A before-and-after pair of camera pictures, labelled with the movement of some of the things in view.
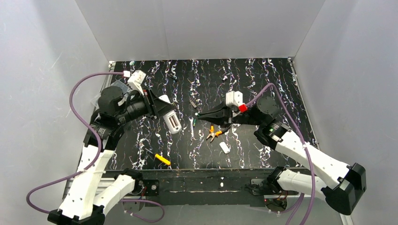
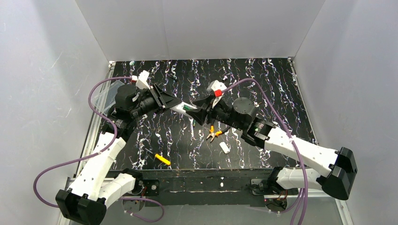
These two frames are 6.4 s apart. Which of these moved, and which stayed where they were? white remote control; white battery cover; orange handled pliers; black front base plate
Moved: white remote control
Stayed: orange handled pliers; black front base plate; white battery cover
